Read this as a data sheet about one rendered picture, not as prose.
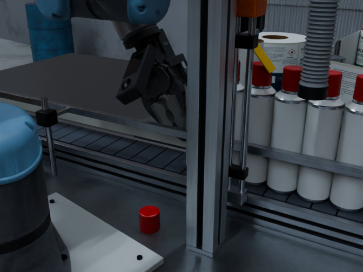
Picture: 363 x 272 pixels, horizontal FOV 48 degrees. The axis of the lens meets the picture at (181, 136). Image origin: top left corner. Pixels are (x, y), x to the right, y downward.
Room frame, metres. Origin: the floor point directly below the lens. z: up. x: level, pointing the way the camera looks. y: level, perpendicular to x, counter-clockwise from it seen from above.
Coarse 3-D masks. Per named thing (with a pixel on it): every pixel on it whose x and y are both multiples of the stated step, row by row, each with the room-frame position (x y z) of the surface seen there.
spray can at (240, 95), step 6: (240, 84) 0.65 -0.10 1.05; (240, 90) 0.63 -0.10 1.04; (240, 96) 0.63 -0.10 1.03; (240, 102) 0.63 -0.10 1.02; (240, 108) 0.63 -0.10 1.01; (240, 114) 0.63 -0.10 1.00; (240, 120) 0.64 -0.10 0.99; (240, 126) 0.64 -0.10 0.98; (234, 132) 0.63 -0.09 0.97; (240, 132) 0.64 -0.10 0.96; (234, 138) 0.63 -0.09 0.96; (240, 138) 0.64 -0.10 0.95; (234, 150) 0.63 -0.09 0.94; (234, 156) 0.63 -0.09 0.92; (234, 162) 0.63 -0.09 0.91
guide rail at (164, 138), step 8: (16, 104) 0.97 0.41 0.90; (24, 104) 0.95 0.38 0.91; (72, 120) 0.87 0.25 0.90; (80, 120) 0.86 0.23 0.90; (88, 120) 0.85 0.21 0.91; (96, 120) 0.84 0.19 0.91; (112, 128) 0.82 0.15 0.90; (120, 128) 0.81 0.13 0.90; (128, 128) 0.80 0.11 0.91; (136, 128) 0.79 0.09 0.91; (144, 136) 0.78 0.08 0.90; (152, 136) 0.77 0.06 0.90; (160, 136) 0.76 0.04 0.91; (168, 136) 0.75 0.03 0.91; (176, 144) 0.74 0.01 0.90; (184, 144) 0.73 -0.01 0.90
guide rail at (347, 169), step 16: (0, 96) 0.89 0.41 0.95; (16, 96) 0.86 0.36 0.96; (80, 112) 0.77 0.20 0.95; (96, 112) 0.75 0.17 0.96; (144, 128) 0.69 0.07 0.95; (160, 128) 0.67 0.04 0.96; (176, 128) 0.66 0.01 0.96; (240, 144) 0.60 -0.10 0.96; (256, 144) 0.60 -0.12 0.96; (288, 160) 0.56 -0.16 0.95; (304, 160) 0.55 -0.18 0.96; (320, 160) 0.54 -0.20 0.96
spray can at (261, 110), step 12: (264, 72) 0.61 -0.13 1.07; (252, 84) 0.62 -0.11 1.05; (264, 84) 0.61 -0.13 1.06; (252, 96) 0.61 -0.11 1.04; (264, 96) 0.61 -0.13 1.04; (252, 108) 0.61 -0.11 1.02; (264, 108) 0.61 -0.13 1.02; (252, 120) 0.61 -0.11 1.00; (264, 120) 0.61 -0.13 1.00; (252, 132) 0.61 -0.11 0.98; (264, 132) 0.61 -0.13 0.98; (264, 144) 0.61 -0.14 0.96; (252, 156) 0.61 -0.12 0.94; (252, 168) 0.61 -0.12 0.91; (264, 168) 0.61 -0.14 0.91; (252, 180) 0.61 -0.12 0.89; (264, 180) 0.61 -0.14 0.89
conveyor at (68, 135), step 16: (64, 128) 0.87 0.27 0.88; (80, 128) 0.87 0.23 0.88; (80, 144) 0.78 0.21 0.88; (96, 144) 0.78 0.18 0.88; (112, 144) 0.78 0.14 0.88; (128, 144) 0.78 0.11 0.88; (144, 144) 0.78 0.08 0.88; (144, 160) 0.70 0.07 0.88; (160, 160) 0.70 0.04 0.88; (176, 160) 0.70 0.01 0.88; (256, 192) 0.58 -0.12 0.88; (272, 192) 0.58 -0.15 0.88; (320, 208) 0.54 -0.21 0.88; (336, 208) 0.54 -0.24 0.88
